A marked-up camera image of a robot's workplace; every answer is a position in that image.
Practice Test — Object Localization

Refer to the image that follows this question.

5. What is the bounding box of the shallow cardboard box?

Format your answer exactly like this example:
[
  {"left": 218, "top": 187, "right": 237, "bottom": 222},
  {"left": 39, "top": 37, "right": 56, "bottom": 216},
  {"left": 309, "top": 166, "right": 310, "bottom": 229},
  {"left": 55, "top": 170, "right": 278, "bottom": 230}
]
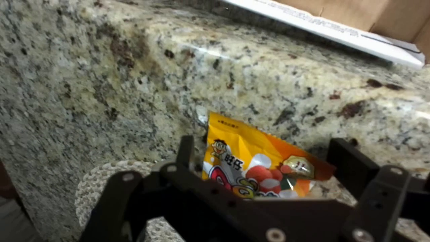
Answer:
[{"left": 224, "top": 0, "right": 430, "bottom": 69}]

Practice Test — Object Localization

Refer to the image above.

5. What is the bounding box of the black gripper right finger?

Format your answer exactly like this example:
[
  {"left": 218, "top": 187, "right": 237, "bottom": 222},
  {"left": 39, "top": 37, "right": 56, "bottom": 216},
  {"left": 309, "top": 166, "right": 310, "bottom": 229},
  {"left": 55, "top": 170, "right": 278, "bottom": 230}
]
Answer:
[{"left": 327, "top": 139, "right": 430, "bottom": 242}]

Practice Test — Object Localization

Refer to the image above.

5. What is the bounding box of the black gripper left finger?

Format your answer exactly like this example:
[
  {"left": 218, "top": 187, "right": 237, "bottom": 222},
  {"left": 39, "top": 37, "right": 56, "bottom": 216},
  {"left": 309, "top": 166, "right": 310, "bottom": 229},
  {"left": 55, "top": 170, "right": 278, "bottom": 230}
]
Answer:
[{"left": 79, "top": 136, "right": 250, "bottom": 242}]

